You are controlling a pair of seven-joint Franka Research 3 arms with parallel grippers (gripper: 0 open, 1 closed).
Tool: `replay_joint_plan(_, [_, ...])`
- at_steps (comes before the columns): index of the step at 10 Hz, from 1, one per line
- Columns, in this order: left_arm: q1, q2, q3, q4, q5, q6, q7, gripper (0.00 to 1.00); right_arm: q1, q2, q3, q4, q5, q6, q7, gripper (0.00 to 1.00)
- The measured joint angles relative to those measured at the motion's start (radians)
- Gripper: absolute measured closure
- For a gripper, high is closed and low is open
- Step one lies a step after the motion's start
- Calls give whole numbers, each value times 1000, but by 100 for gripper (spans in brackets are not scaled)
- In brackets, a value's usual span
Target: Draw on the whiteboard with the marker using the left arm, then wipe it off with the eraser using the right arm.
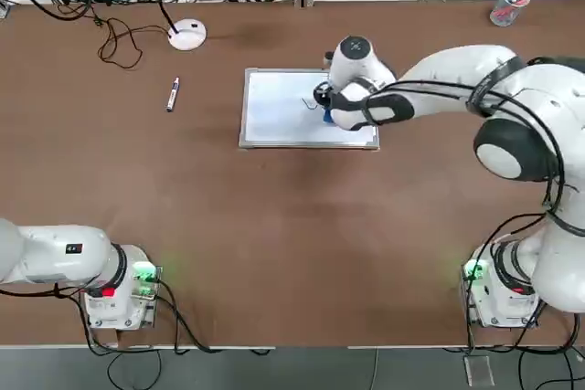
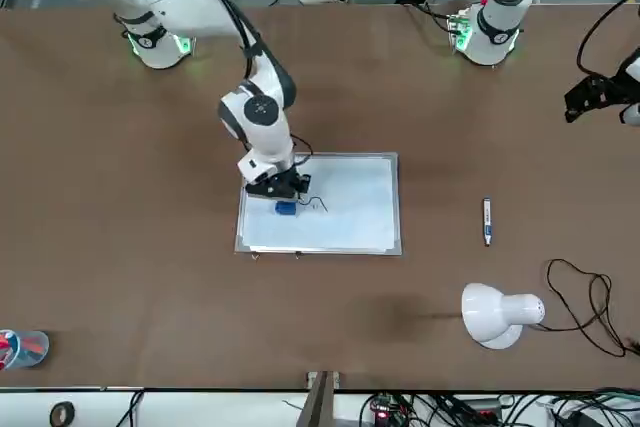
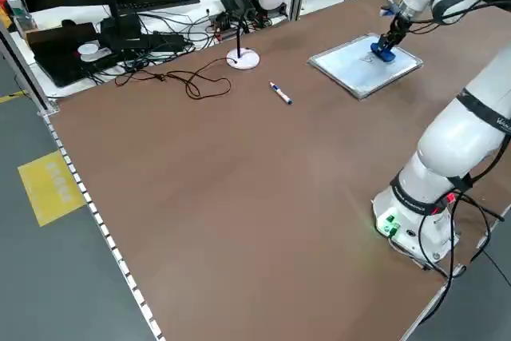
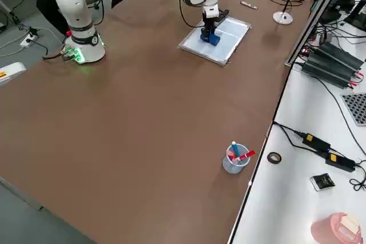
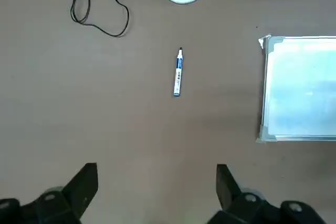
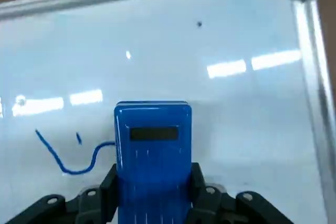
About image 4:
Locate aluminium frame post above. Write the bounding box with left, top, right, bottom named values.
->
left=284, top=0, right=353, bottom=68

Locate red marker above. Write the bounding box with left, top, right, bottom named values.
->
left=232, top=150, right=256, bottom=163

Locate silver framed whiteboard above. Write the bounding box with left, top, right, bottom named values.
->
left=177, top=15, right=253, bottom=67

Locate black power adapter yellow label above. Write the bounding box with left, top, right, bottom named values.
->
left=303, top=133, right=332, bottom=151
left=325, top=152, right=356, bottom=173

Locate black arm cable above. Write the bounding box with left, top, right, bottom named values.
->
left=177, top=0, right=205, bottom=29

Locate black finned power supply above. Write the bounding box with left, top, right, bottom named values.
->
left=301, top=41, right=365, bottom=90

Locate blue plastic eraser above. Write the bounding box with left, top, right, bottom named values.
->
left=199, top=33, right=222, bottom=47

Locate clear plastic cup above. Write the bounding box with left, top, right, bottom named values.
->
left=222, top=144, right=250, bottom=174

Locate checkered calibration board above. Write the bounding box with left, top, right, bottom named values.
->
left=340, top=92, right=366, bottom=127

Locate white floor power strip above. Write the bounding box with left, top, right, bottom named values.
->
left=19, top=33, right=39, bottom=48

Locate person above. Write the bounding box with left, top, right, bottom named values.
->
left=31, top=0, right=126, bottom=35

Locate white box red label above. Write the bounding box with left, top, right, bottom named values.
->
left=0, top=61, right=27, bottom=87

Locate black foil packet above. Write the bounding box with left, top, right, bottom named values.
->
left=309, top=173, right=336, bottom=191

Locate black tape roll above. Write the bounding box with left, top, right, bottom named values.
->
left=266, top=151, right=282, bottom=165

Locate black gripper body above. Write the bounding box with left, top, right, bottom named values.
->
left=202, top=9, right=230, bottom=30

